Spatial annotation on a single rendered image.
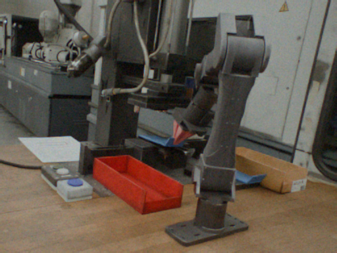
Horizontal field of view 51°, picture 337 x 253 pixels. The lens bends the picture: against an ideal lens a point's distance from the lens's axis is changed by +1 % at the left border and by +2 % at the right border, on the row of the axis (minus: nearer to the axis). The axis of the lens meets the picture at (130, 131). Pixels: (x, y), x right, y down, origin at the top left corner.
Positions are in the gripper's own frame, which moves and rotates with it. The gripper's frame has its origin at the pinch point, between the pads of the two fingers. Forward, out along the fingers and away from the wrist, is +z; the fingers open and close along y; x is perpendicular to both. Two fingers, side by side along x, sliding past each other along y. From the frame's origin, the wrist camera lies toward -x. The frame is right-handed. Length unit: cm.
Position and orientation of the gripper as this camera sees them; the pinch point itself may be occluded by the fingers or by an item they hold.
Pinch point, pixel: (176, 141)
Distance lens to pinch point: 106.3
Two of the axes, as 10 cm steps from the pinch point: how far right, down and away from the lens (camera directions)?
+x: -8.2, -0.6, -5.8
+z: -4.3, 7.4, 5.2
